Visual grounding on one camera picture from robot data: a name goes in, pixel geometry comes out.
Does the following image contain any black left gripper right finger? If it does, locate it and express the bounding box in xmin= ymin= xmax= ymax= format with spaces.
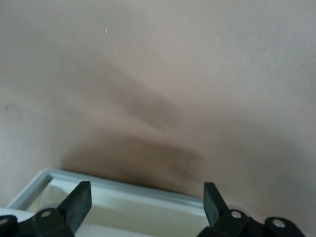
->
xmin=197 ymin=182 xmax=307 ymax=237

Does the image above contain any white plastic divider rack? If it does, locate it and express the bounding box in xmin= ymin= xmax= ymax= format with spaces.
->
xmin=0 ymin=167 xmax=207 ymax=237

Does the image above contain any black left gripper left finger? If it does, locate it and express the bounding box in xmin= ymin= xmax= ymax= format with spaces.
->
xmin=0 ymin=181 xmax=92 ymax=237

